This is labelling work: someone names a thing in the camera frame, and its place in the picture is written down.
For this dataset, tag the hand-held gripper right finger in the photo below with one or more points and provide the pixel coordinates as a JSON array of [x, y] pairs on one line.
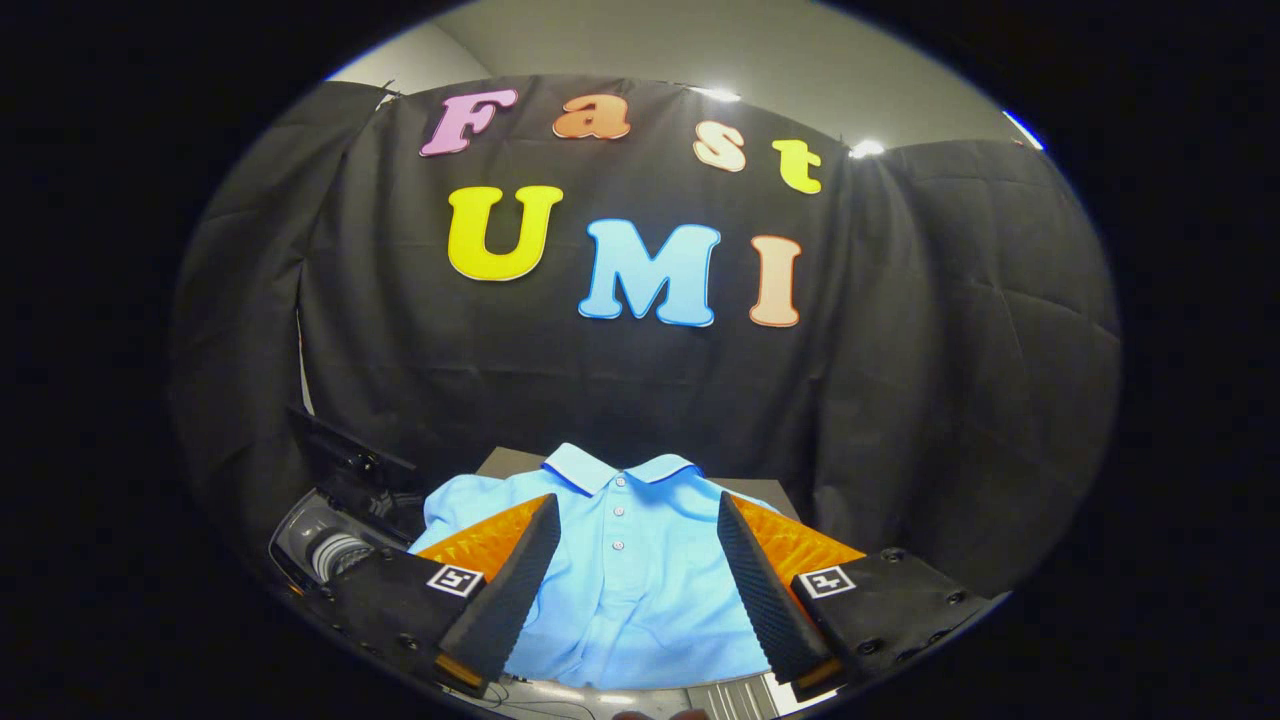
[[765, 590]]

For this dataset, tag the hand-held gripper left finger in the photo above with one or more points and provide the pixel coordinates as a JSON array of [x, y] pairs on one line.
[[510, 590]]

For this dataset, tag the light blue polo shirt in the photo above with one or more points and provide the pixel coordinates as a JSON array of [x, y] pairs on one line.
[[630, 600]]

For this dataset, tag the dark washing machine lid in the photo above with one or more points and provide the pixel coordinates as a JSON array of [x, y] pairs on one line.
[[340, 452]]

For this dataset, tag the grey ribbed panel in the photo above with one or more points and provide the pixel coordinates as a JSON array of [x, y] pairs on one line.
[[735, 698]]

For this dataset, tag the grey cabinet with dark top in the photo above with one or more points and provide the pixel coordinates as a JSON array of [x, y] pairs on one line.
[[510, 462]]

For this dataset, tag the small ceiling light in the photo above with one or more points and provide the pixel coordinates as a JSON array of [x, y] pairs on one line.
[[867, 149]]

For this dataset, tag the ceiling light behind backdrop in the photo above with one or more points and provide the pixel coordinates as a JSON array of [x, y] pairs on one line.
[[716, 94]]

